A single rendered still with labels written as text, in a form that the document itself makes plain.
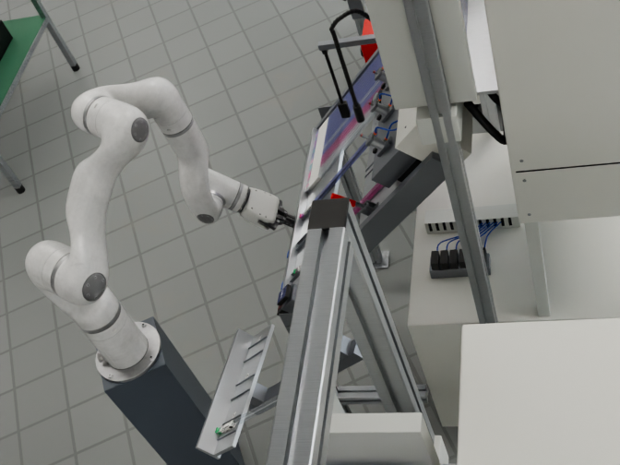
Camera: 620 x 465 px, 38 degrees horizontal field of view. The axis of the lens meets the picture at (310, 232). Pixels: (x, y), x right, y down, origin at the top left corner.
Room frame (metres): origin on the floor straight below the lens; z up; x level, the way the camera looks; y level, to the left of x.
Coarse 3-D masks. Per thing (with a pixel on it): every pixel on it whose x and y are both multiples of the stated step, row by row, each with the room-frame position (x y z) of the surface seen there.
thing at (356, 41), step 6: (360, 36) 1.65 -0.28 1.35; (366, 36) 1.64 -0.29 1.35; (372, 36) 1.63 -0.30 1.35; (318, 42) 1.69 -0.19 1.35; (324, 42) 1.68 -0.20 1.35; (330, 42) 1.67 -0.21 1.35; (342, 42) 1.65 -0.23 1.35; (348, 42) 1.65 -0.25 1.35; (354, 42) 1.64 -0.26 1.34; (360, 42) 1.64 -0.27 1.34; (366, 42) 1.63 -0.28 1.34; (372, 42) 1.63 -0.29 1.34; (318, 48) 1.68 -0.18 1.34; (324, 48) 1.67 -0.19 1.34; (330, 48) 1.67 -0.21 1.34
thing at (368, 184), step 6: (372, 126) 1.76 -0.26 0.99; (372, 150) 1.66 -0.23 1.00; (372, 156) 1.64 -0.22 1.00; (372, 162) 1.61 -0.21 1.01; (366, 168) 1.62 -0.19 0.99; (372, 168) 1.59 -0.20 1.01; (366, 174) 1.59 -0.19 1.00; (366, 180) 1.58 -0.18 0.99; (366, 186) 1.55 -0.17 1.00; (372, 186) 1.53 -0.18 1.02; (384, 186) 1.46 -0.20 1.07; (390, 186) 1.43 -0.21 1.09; (396, 186) 1.41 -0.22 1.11; (366, 192) 1.53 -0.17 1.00; (378, 192) 1.47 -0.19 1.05; (384, 192) 1.45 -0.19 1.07; (390, 192) 1.42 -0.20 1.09; (372, 198) 1.48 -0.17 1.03; (378, 198) 1.45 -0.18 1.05; (384, 198) 1.42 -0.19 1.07; (378, 204) 1.43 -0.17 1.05; (366, 216) 1.45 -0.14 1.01; (360, 222) 1.46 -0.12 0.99
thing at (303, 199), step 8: (312, 136) 2.11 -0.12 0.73; (312, 144) 2.08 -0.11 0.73; (312, 152) 2.05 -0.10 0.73; (304, 168) 2.00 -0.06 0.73; (304, 176) 1.96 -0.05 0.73; (304, 184) 1.93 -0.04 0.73; (304, 192) 1.90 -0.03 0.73; (304, 200) 1.87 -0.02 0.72; (304, 208) 1.85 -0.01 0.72; (296, 216) 1.82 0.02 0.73; (296, 224) 1.79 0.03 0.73; (296, 232) 1.76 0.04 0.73; (296, 240) 1.74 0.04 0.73; (288, 256) 1.69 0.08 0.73; (296, 256) 1.69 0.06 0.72; (288, 264) 1.66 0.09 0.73; (288, 272) 1.63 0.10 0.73; (288, 280) 1.61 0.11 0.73
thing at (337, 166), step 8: (336, 168) 1.82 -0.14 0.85; (328, 176) 1.83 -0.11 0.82; (320, 184) 1.86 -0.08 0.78; (336, 184) 1.75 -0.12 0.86; (312, 192) 1.88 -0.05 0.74; (328, 192) 1.76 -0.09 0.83; (336, 192) 1.72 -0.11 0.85; (312, 200) 1.84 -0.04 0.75; (304, 216) 1.80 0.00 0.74; (304, 224) 1.78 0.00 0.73; (304, 232) 1.74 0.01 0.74; (304, 240) 1.69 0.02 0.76; (296, 248) 1.71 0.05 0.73; (296, 264) 1.66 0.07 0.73; (296, 280) 1.59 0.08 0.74
